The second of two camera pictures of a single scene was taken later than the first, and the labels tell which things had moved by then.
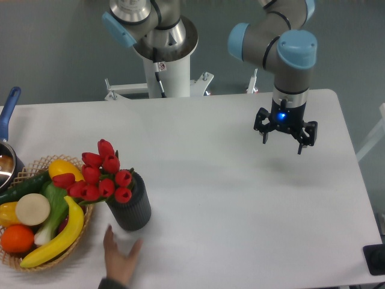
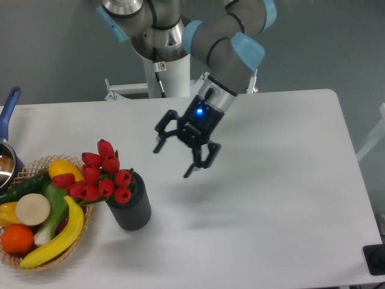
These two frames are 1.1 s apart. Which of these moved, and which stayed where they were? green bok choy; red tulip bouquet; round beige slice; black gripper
Moved: black gripper
Stayed: round beige slice; green bok choy; red tulip bouquet
